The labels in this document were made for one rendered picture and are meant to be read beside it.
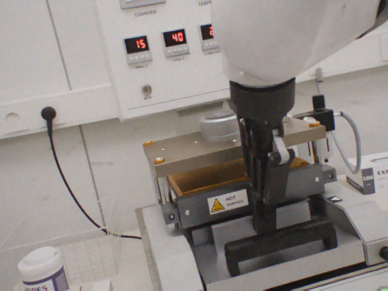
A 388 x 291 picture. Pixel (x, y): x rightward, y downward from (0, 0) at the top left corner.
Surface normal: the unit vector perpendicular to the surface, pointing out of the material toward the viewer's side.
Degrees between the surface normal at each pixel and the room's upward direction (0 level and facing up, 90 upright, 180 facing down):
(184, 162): 90
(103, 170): 90
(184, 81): 90
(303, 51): 124
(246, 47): 110
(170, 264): 41
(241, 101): 100
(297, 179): 90
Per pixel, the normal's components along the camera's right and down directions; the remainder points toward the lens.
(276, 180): 0.28, 0.67
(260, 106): -0.15, 0.54
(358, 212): 0.00, -0.62
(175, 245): -0.18, -0.96
